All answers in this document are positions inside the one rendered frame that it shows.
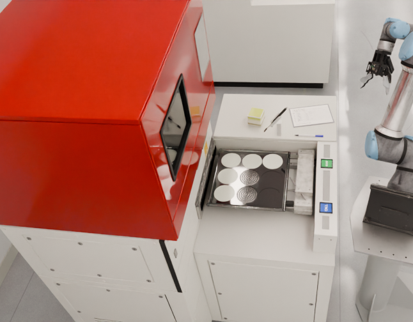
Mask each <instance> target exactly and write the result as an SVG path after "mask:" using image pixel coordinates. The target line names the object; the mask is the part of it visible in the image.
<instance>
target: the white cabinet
mask: <svg viewBox="0 0 413 322"><path fill-rule="evenodd" d="M194 257H195V260H196V264H197V267H198V271H199V275H200V278H201V282H202V285H203V289H204V292H205V296H206V300H207V303H208V307H209V310H210V314H211V317H212V320H215V321H224V322H326V319H327V311H328V306H329V298H330V294H331V286H332V278H333V273H334V267H333V266H321V265H314V264H302V263H289V262H282V261H269V260H262V259H249V258H242V257H230V256H218V255H210V254H198V253H194Z"/></svg>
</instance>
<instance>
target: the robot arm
mask: <svg viewBox="0 0 413 322"><path fill-rule="evenodd" d="M396 39H401V40H404V41H403V43H402V45H401V47H400V51H399V54H398V57H399V59H401V63H400V64H401V67H402V71H401V74H400V76H399V79H398V82H397V83H396V86H395V89H394V91H393V94H392V96H391V99H390V101H389V104H388V106H387V109H386V112H385V114H384V117H383V119H382V122H381V124H379V125H377V126H376V127H375V129H374V131H373V130H370V131H369V132H368V133H367V136H366V140H365V145H364V150H365V154H366V156H367V157H368V158H371V159H374V160H379V161H383V162H388V163H391V164H397V166H396V170H395V173H394V174H393V176H392V177H391V179H390V180H389V182H388V184H387V188H391V189H394V190H399V191H402V192H406V193H410V194H413V136H411V135H405V136H404V137H403V132H402V128H403V126H404V124H405V121H406V119H407V116H408V115H409V112H410V109H411V107H412V104H413V24H409V23H407V22H405V21H402V20H400V19H397V18H392V17H388V18H386V21H385V23H384V26H383V29H382V33H381V35H380V40H379V42H378V45H377V49H378V50H375V53H374V56H373V60H372V62H371V61H369V62H368V65H370V66H371V67H369V69H368V66H367V69H366V72H367V75H366V76H365V77H361V79H360V81H361V86H360V88H363V87H365V85H366V84H367V83H368V81H369V80H371V79H372V78H373V74H375V76H378V75H379V76H381V77H383V81H382V83H383V85H384V86H385V88H386V95H388V94H389V90H390V87H391V77H392V76H391V74H392V73H393V72H394V67H393V64H392V61H391V58H390V56H391V54H392V51H393V49H394V45H395V43H396ZM388 55H390V56H388Z"/></svg>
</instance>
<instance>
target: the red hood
mask: <svg viewBox="0 0 413 322"><path fill-rule="evenodd" d="M215 98H216V97H215V88H214V80H213V75H212V67H211V62H210V53H209V48H208V40H207V31H206V27H205V18H204V13H203V5H202V0H11V2H10V3H9V4H8V5H7V6H6V7H5V8H4V9H3V11H2V12H1V13H0V225H6V226H19V227H32V228H40V229H53V230H60V231H73V232H81V233H94V234H108V235H115V236H128V237H136V238H149V239H156V240H169V241H177V240H178V238H179V235H180V231H181V228H182V223H183V219H184V216H185V211H186V209H187V204H188V201H189V197H190V194H191V190H192V185H193V182H194V178H195V175H196V170H197V168H198V163H199V159H200V156H201V151H202V148H203V144H204V141H205V137H206V134H207V129H208V125H209V122H210V117H211V115H212V110H213V107H214V103H215Z"/></svg>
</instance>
